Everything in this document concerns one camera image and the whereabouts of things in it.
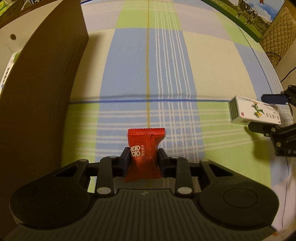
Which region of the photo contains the white long medicine box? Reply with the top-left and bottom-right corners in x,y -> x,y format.
228,96 -> 281,125

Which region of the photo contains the red candy packet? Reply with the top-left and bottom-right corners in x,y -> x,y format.
125,128 -> 166,182

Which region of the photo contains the quilted tan chair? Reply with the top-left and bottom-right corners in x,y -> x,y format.
259,7 -> 295,67

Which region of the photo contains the blue green milk carton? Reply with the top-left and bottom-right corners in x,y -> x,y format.
204,0 -> 285,42

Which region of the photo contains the brown white cardboard box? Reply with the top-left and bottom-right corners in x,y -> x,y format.
1,1 -> 89,237

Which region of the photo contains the checkered bed sheet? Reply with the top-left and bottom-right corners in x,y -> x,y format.
62,1 -> 295,230

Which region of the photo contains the green white medicine box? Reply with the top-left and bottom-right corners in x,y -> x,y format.
0,49 -> 22,93

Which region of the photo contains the black cable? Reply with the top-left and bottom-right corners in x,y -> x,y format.
265,52 -> 296,84

